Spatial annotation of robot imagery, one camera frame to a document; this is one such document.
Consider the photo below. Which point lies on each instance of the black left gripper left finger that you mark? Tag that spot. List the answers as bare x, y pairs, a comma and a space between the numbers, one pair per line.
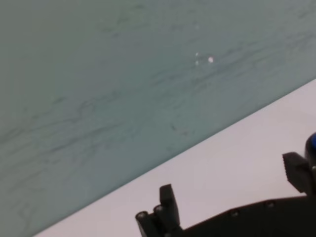
165, 214

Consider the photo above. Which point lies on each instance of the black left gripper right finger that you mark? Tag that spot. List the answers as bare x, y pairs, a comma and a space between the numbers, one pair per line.
300, 172

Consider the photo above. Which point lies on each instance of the blue push button black base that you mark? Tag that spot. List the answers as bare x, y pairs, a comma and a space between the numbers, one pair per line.
311, 148

